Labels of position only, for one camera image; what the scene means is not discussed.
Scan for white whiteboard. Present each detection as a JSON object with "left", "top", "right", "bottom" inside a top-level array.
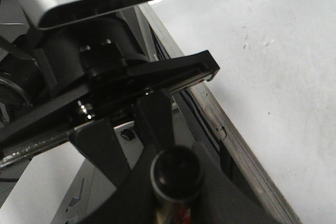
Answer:
[{"left": 0, "top": 0, "right": 336, "bottom": 224}]

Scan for grey aluminium whiteboard frame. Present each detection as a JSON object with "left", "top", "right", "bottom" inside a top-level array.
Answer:
[{"left": 135, "top": 4, "right": 301, "bottom": 223}]

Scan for white black-tip whiteboard marker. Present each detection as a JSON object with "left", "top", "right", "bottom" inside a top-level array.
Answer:
[{"left": 150, "top": 145, "right": 204, "bottom": 223}]

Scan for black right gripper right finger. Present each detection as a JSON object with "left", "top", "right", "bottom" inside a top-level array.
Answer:
[{"left": 135, "top": 90, "right": 273, "bottom": 223}]

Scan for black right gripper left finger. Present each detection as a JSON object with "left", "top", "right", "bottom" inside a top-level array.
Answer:
[{"left": 69, "top": 119, "right": 156, "bottom": 223}]

